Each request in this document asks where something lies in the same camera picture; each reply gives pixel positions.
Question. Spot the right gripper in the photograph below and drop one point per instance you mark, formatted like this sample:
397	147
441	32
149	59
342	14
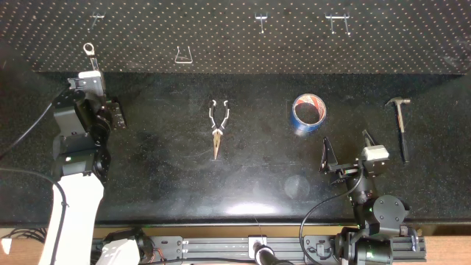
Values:
377	168

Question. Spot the roll of blue tape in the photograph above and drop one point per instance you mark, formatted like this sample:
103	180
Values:
299	125

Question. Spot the pliers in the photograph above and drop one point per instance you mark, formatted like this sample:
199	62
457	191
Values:
217	141

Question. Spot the wrench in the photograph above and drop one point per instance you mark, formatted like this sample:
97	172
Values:
93	60

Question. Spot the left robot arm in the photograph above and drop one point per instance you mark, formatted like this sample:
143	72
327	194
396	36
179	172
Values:
77	206

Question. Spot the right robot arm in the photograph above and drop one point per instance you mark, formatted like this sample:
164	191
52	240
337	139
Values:
386	213

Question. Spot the black pegboard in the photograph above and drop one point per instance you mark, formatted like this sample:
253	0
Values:
228	44

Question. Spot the hammer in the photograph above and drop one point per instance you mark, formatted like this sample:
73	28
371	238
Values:
401	125

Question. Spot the metal double prong hook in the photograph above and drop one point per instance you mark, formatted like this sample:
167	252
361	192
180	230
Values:
332	23

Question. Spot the white paper tag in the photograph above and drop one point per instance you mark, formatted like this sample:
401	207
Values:
6	246

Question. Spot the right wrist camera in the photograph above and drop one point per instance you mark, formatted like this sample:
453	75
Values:
374	152

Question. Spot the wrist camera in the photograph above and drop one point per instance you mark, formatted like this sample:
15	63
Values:
92	81
374	152

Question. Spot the mounting rail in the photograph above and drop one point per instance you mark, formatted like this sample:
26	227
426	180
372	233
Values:
221	248

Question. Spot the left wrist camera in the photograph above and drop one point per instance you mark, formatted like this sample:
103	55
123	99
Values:
92	81

